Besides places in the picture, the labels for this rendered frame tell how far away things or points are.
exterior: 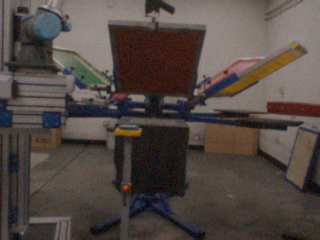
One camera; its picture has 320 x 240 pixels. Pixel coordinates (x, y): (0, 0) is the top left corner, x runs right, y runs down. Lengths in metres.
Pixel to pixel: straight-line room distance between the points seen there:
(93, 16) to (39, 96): 5.20
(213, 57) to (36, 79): 5.30
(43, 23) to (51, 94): 0.34
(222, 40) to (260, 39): 0.70
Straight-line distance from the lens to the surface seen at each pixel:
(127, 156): 1.88
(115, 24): 2.21
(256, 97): 7.02
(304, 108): 2.81
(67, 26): 2.61
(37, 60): 1.83
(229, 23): 6.99
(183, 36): 2.25
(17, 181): 2.19
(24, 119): 1.90
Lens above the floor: 1.19
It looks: 5 degrees down
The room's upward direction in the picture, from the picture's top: 3 degrees clockwise
